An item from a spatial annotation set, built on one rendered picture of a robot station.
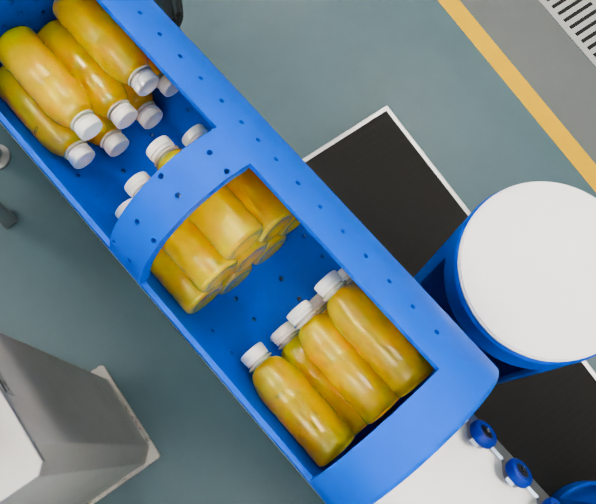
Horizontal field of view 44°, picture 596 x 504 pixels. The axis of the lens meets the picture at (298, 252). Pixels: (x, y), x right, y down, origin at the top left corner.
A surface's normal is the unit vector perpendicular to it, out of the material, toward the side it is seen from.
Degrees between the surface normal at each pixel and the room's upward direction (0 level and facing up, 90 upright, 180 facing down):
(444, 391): 17
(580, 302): 0
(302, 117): 0
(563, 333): 0
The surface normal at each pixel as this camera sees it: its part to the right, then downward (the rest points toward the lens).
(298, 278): -0.24, 0.01
